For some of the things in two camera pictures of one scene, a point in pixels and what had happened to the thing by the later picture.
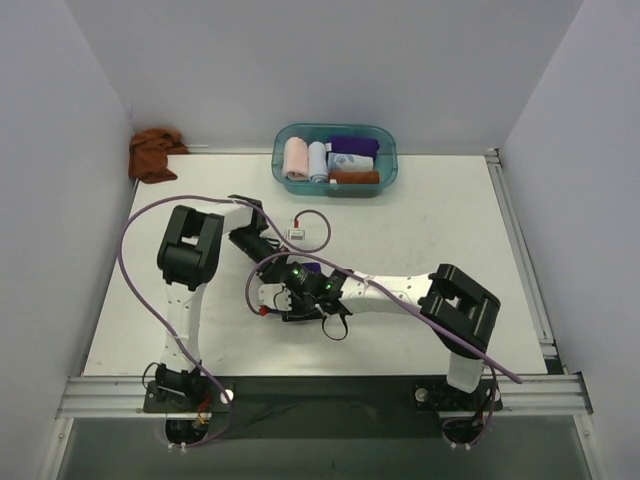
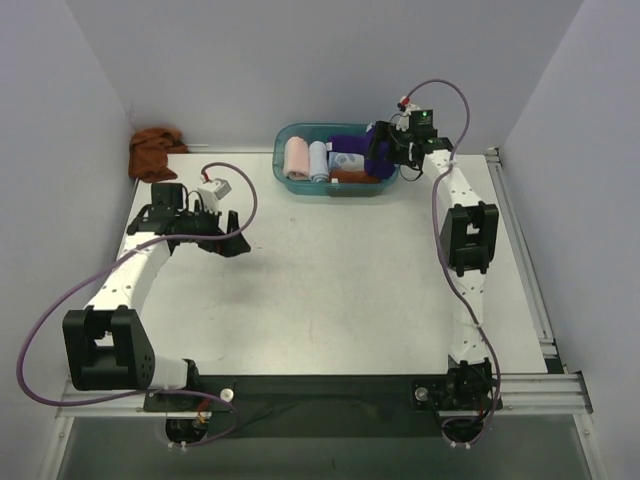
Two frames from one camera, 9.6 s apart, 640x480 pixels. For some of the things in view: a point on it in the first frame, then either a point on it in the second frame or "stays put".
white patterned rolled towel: (349, 162) stays put
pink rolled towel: (296, 159) stays put
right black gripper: (295, 307) → (385, 150)
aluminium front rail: (125, 395) stays put
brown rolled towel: (355, 177) stays put
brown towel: (148, 152) stays put
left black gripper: (273, 270) → (220, 235)
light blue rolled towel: (317, 162) stays put
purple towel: (312, 266) → (382, 168)
